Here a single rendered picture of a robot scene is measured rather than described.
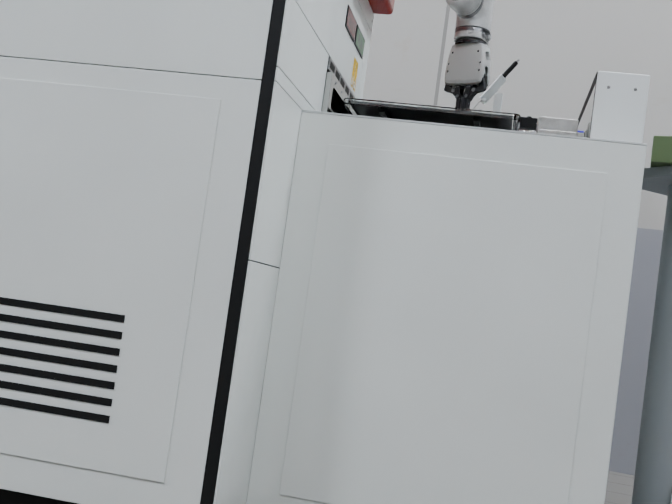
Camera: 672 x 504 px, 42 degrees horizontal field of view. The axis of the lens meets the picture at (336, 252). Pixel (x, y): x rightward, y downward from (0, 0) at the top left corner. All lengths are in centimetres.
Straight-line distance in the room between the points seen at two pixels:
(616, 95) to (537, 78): 192
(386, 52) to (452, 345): 234
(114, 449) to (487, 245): 73
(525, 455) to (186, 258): 68
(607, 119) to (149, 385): 94
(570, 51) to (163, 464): 259
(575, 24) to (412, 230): 218
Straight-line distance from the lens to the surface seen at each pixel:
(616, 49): 365
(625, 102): 173
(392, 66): 377
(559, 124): 190
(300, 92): 167
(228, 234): 148
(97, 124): 159
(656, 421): 186
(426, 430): 162
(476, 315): 160
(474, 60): 215
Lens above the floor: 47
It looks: 3 degrees up
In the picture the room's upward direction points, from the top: 8 degrees clockwise
